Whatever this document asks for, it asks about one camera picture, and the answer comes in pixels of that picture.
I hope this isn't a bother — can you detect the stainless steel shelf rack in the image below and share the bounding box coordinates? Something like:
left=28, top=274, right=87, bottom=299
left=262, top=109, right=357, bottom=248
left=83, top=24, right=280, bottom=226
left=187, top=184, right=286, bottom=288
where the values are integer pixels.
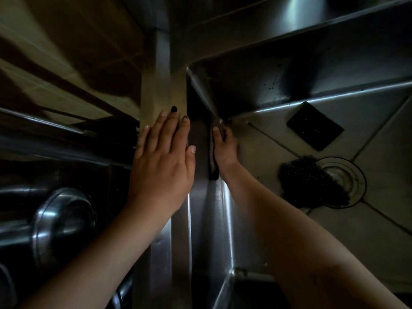
left=0, top=0, right=145, bottom=309

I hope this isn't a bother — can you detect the small shiny metal bowl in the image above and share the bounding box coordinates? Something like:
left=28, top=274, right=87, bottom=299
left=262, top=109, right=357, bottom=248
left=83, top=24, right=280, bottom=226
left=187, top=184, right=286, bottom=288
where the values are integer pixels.
left=31, top=187, right=98, bottom=274

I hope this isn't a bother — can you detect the metal sink stopper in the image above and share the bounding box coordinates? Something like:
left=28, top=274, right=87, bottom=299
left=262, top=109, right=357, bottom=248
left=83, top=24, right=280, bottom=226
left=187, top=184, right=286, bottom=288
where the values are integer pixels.
left=315, top=156, right=367, bottom=209

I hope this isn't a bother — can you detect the person's right hand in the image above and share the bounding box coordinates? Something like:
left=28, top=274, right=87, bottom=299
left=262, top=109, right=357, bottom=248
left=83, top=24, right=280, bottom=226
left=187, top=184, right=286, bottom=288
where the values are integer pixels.
left=212, top=125, right=240, bottom=177

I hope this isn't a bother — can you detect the black steel wool scourer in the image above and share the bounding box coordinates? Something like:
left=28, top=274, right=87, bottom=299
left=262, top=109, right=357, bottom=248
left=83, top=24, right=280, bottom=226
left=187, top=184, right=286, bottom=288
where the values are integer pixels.
left=278, top=154, right=351, bottom=209

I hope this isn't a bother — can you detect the person's left hand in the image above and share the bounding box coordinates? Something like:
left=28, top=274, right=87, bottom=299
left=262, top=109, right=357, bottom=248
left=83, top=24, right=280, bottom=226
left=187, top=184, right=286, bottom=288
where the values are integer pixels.
left=127, top=106, right=197, bottom=219

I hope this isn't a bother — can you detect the black rectangular sponge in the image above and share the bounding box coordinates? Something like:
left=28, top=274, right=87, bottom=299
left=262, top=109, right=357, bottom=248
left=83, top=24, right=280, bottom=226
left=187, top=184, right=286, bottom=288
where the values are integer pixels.
left=285, top=101, right=345, bottom=152

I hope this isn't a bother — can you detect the person's right forearm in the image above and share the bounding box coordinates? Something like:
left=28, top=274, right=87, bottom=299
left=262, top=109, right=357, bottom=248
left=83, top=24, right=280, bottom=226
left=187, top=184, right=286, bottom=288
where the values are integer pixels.
left=222, top=162, right=409, bottom=309

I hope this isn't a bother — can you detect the stainless steel double sink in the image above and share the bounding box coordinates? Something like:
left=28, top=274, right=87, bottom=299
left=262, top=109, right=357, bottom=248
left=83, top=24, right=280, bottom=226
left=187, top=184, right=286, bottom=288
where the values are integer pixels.
left=119, top=0, right=412, bottom=309

